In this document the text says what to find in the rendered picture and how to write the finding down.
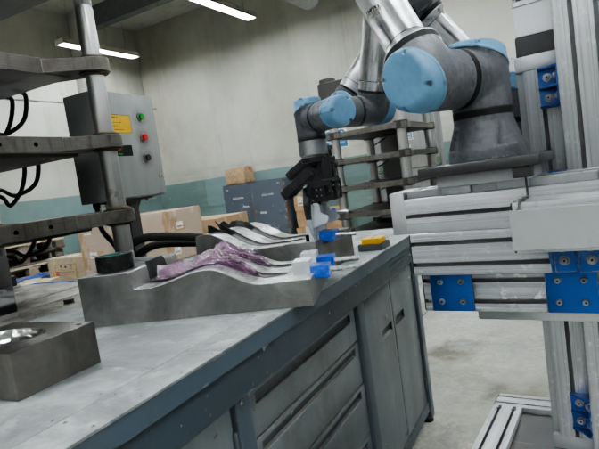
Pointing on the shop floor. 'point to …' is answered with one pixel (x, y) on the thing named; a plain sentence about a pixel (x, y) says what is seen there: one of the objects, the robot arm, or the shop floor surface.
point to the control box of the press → (138, 103)
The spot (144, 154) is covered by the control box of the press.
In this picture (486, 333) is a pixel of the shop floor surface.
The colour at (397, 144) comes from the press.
